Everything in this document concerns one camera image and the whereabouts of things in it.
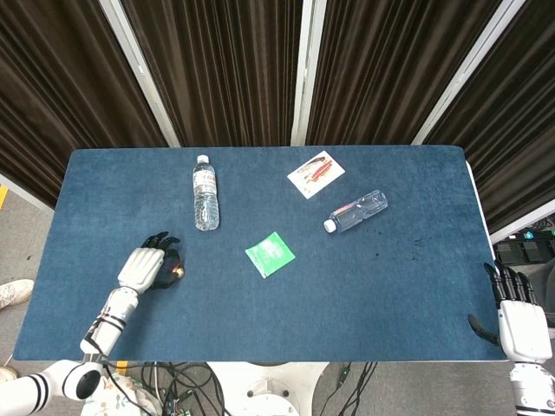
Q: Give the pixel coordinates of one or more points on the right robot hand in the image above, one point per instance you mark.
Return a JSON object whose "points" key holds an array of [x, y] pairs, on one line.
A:
{"points": [[520, 331]]}

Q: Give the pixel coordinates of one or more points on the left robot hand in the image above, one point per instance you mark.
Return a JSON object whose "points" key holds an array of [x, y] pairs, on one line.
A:
{"points": [[145, 266]]}

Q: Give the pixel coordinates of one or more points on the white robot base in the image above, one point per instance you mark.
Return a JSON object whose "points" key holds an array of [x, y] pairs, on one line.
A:
{"points": [[269, 388]]}

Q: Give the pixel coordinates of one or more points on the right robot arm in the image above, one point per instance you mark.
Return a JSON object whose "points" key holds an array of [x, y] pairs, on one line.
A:
{"points": [[533, 390]]}

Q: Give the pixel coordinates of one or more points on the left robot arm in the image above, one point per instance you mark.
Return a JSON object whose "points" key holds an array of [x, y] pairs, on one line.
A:
{"points": [[86, 346]]}

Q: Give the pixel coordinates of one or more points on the black foot pedal device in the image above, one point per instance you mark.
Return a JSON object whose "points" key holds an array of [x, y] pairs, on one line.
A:
{"points": [[522, 249]]}

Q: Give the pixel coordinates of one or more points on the upright clear water bottle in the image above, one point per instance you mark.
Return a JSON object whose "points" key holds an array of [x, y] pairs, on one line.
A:
{"points": [[205, 195]]}

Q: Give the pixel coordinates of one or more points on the green sachet packet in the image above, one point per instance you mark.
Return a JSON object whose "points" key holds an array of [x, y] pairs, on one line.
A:
{"points": [[269, 254]]}

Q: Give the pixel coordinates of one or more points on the beige sneaker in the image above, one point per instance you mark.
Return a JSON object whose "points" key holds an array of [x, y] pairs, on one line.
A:
{"points": [[15, 291]]}

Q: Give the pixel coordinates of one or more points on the floral patterned cloth bag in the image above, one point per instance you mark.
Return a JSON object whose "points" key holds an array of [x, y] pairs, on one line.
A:
{"points": [[126, 398]]}

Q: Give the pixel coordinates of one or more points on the blue table mat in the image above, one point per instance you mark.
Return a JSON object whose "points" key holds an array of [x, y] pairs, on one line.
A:
{"points": [[282, 294]]}

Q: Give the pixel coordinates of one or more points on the yellow floor tape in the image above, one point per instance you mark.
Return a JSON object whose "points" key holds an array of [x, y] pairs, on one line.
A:
{"points": [[2, 196]]}

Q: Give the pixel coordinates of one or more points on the white snack packet red print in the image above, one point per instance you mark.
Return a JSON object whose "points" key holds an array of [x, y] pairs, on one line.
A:
{"points": [[315, 174]]}

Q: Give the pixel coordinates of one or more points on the lying clear water bottle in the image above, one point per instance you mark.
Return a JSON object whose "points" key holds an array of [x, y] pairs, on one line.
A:
{"points": [[357, 211]]}

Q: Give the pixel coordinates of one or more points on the dark brown curtain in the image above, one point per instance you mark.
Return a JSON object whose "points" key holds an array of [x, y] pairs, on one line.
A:
{"points": [[225, 69]]}

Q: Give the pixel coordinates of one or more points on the white partition frame post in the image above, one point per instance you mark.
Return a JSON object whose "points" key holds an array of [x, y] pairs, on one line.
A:
{"points": [[307, 71], [466, 71], [139, 73]]}

